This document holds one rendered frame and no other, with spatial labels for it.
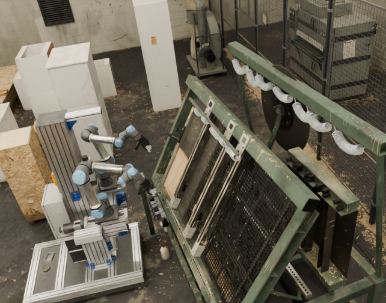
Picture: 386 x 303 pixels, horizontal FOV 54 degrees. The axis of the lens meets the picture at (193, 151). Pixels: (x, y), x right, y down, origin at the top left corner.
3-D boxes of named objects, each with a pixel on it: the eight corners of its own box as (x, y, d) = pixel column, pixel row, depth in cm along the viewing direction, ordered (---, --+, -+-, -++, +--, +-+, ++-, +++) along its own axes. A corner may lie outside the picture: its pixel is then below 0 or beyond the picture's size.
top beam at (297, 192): (193, 85, 410) (184, 82, 405) (196, 76, 406) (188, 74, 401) (312, 213, 232) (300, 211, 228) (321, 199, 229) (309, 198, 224)
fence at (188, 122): (163, 182, 430) (160, 181, 428) (195, 107, 395) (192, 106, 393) (165, 184, 426) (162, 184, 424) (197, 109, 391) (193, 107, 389)
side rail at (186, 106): (163, 171, 453) (154, 170, 448) (198, 86, 412) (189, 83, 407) (164, 174, 448) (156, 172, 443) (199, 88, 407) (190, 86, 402)
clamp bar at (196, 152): (174, 204, 397) (153, 201, 386) (219, 101, 354) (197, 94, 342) (177, 210, 389) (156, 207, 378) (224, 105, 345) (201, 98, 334)
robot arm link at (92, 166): (80, 166, 350) (133, 171, 351) (76, 174, 341) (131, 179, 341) (79, 156, 343) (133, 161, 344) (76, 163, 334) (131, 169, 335)
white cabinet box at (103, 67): (92, 91, 892) (83, 62, 852) (116, 87, 897) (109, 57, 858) (91, 99, 854) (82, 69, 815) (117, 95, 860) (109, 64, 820)
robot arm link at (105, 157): (103, 172, 416) (79, 130, 390) (109, 164, 428) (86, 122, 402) (112, 171, 412) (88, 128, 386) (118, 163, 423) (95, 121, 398)
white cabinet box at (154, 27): (151, 99, 819) (131, -1, 706) (177, 94, 825) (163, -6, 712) (154, 112, 769) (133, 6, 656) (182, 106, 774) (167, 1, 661)
